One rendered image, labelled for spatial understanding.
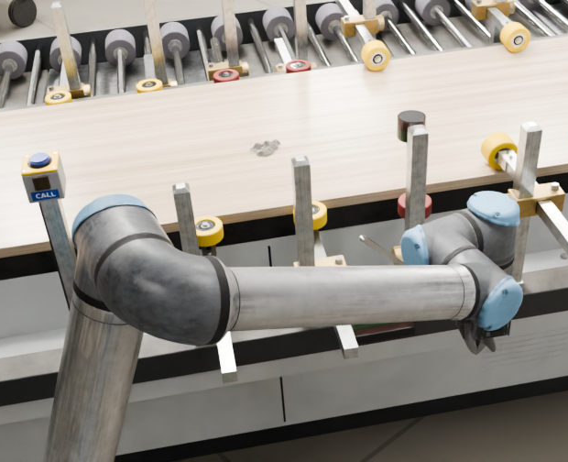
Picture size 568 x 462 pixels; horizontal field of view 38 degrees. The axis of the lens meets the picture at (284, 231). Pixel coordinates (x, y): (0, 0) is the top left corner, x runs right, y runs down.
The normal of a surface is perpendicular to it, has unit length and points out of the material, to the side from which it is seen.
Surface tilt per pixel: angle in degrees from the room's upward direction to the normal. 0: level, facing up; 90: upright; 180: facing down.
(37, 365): 0
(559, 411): 0
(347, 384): 90
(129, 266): 31
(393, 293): 58
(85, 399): 79
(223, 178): 0
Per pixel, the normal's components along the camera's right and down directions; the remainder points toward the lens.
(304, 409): 0.17, 0.58
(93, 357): -0.07, 0.44
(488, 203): 0.02, -0.83
